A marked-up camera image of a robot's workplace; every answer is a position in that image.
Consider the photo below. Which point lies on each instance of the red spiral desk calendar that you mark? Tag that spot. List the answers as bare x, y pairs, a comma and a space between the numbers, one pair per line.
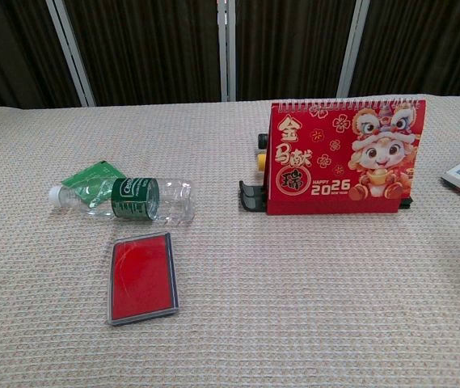
334, 161

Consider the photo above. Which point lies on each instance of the woven beige tablecloth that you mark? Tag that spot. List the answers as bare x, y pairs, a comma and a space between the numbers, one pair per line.
229, 258

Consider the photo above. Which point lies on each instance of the clear plastic water bottle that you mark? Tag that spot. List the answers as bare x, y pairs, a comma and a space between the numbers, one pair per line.
140, 199

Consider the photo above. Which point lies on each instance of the red ink stamp pad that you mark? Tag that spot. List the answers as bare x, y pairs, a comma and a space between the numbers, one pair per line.
142, 279

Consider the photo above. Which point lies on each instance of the green foil packet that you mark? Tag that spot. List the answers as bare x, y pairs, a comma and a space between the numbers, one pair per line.
88, 178

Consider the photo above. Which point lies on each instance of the dark brown curtain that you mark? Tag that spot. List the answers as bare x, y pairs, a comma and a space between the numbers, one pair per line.
153, 48

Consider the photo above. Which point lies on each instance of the grey metal partition post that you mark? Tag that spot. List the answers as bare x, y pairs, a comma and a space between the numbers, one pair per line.
226, 50
71, 52
354, 48

